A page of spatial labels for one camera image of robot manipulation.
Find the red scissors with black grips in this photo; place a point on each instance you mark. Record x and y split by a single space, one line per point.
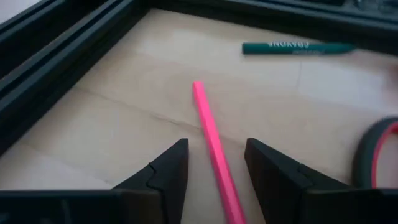
362 155

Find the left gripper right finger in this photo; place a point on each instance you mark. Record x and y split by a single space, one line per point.
280 183

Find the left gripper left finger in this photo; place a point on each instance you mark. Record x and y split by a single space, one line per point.
161 189

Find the green crayon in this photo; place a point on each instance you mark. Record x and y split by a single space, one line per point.
295 48

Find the pink pencil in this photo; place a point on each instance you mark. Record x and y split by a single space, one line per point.
214 152

